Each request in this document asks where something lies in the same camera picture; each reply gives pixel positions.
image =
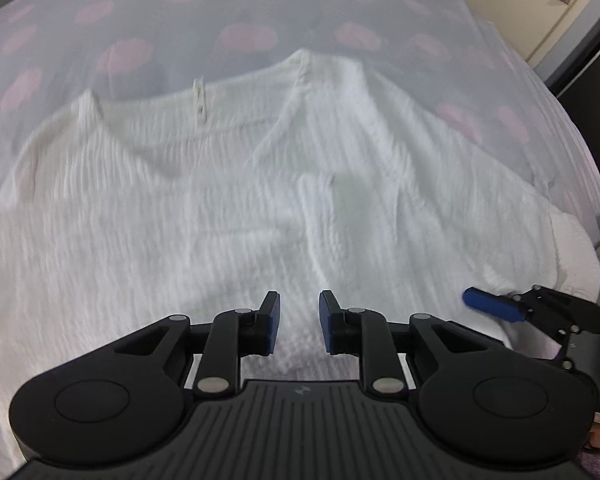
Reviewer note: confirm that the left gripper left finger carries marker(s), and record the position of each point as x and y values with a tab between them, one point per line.
233	335

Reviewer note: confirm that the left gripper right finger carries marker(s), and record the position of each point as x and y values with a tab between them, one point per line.
366	335

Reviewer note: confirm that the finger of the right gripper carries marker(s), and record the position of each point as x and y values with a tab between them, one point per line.
501	307

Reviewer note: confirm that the white muslin shirt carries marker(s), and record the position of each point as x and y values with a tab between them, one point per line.
316	173

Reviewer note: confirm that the polka dot bed sheet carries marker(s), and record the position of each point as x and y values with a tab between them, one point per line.
438	51

